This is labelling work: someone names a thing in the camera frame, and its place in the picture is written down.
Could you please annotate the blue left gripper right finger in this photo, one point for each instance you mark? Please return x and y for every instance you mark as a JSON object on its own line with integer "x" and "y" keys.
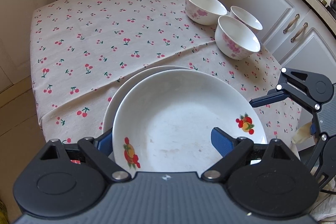
{"x": 222, "y": 142}

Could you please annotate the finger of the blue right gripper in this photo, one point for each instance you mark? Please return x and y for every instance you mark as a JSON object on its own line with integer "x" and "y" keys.
{"x": 268, "y": 99}

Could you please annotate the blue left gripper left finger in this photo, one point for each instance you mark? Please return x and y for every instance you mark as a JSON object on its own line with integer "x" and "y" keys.
{"x": 104, "y": 143}

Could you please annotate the large white fruit plate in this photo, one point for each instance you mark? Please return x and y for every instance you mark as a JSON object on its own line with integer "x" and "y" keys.
{"x": 120, "y": 94}

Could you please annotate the white pink floral bowl front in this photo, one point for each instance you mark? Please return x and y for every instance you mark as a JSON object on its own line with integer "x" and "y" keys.
{"x": 235, "y": 39}

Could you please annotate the white pink floral bowl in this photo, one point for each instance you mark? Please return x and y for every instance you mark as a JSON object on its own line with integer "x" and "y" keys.
{"x": 235, "y": 39}
{"x": 246, "y": 18}
{"x": 204, "y": 12}

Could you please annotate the white pink floral bowl right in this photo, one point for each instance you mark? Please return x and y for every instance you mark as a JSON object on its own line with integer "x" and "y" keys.
{"x": 246, "y": 18}

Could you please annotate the cherry print tablecloth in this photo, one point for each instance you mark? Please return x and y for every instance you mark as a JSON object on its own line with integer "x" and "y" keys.
{"x": 82, "y": 51}

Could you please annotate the white pink floral bowl left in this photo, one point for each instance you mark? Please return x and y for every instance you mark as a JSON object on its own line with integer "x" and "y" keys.
{"x": 204, "y": 12}

